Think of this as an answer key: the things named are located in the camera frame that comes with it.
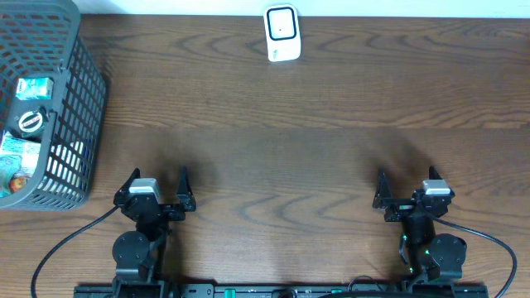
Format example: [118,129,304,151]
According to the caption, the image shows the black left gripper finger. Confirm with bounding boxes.
[176,166,194,204]
[118,168,140,195]

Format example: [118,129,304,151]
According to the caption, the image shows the teal wet wipes pack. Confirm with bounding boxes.
[1,132,41,198]

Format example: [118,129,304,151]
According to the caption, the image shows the green Kleenex tissue pack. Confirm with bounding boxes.
[16,78,54,100]

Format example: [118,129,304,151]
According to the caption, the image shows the white blue snack bag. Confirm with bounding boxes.
[46,142,89,188]

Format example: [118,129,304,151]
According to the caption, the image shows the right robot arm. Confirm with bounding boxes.
[372,166,467,284]

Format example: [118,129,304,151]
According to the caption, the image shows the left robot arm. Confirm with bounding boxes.
[111,168,196,298]

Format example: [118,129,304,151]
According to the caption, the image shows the white barcode scanner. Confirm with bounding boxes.
[263,4,301,62]

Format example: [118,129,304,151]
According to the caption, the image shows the dark grey plastic basket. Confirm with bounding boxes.
[1,1,108,211]

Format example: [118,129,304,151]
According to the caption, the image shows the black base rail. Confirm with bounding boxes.
[73,283,489,298]

